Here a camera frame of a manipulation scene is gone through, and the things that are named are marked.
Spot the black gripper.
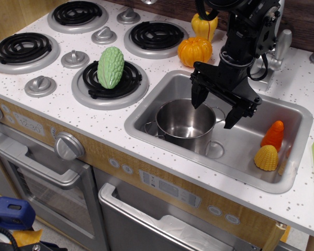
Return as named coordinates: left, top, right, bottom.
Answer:
left=190, top=51, right=262, bottom=129

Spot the stainless steel pot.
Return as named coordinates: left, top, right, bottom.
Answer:
left=144, top=98, right=226, bottom=155

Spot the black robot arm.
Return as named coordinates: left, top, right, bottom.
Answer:
left=190, top=1, right=281, bottom=129

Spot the stainless steel sink basin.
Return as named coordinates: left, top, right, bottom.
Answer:
left=125, top=70, right=313, bottom=193

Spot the orange pumpkin toy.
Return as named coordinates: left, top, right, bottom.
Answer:
left=177, top=37, right=212, bottom=67

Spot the orange carrot toy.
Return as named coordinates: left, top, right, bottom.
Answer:
left=261, top=120, right=284, bottom=152

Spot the silver toy faucet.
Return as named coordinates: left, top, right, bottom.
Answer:
left=248, top=28, right=293, bottom=92

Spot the yellow corn toy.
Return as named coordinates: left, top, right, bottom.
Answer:
left=254, top=145, right=278, bottom=171

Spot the yellow bell pepper toy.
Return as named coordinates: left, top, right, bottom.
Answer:
left=191, top=13, right=218, bottom=42

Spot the back right stove burner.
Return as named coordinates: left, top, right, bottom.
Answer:
left=124, top=21, right=189, bottom=60

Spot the stove burner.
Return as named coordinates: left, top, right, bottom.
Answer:
left=47, top=1, right=108, bottom=34
left=71, top=61, right=149, bottom=110
left=124, top=21, right=189, bottom=60
left=0, top=32, right=60, bottom=75

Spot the dishwasher control panel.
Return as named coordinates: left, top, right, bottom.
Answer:
left=139, top=170, right=201, bottom=208

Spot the green bitter melon toy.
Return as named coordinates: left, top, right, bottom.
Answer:
left=97, top=47, right=125, bottom=89

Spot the silver knob top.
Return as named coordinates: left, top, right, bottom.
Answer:
left=117, top=7, right=141, bottom=25

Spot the silver knob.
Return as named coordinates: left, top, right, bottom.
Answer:
left=117, top=7, right=141, bottom=25
left=24, top=76, right=57, bottom=98
left=61, top=50, right=89, bottom=69
left=91, top=26, right=117, bottom=45

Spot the front right stove burner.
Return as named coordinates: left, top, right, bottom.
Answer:
left=71, top=61, right=149, bottom=110

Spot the silver knob upper middle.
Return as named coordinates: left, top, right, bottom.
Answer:
left=91, top=26, right=117, bottom=45

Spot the toy dishwasher door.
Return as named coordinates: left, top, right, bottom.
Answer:
left=98, top=182, right=260, bottom=250

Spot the silver knob lower middle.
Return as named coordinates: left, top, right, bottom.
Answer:
left=61, top=50, right=89, bottom=69

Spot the silver oven dial large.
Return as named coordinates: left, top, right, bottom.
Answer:
left=54, top=132, right=85, bottom=161

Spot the back left stove burner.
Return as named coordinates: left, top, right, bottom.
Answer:
left=47, top=1, right=108, bottom=34

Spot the silver knob front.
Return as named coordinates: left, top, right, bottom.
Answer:
left=24, top=76, right=57, bottom=98

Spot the toy oven door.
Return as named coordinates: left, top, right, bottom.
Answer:
left=0, top=130, right=109, bottom=250

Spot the oven clock display panel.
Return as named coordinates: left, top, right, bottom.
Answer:
left=13, top=112, right=45, bottom=136

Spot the far left stove burner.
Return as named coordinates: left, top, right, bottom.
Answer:
left=0, top=32, right=60, bottom=75

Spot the blue clamp tool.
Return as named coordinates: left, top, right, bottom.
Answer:
left=0, top=197, right=36, bottom=230

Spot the yellow cloth on floor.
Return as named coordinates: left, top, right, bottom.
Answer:
left=12, top=229, right=43, bottom=247

